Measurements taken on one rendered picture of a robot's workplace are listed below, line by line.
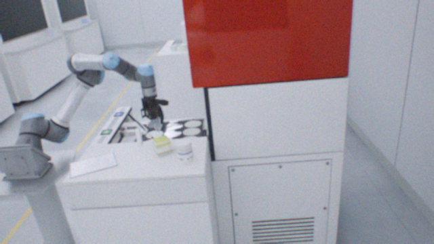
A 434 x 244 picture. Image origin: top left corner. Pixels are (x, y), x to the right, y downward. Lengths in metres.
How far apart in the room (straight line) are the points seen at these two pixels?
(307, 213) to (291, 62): 0.89
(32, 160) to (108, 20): 8.44
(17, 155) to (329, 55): 1.63
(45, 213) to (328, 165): 1.59
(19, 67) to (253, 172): 5.04
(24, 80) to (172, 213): 5.06
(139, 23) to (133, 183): 8.67
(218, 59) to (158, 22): 8.33
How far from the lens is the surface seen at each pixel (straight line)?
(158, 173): 1.48
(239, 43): 1.58
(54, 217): 2.21
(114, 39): 10.26
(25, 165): 2.02
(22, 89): 6.42
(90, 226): 1.71
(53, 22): 8.22
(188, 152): 1.49
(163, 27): 9.89
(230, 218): 2.02
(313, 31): 1.63
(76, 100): 2.10
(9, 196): 2.00
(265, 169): 1.84
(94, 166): 1.65
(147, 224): 1.62
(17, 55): 6.26
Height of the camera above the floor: 1.72
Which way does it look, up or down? 24 degrees down
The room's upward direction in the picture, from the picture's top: 5 degrees counter-clockwise
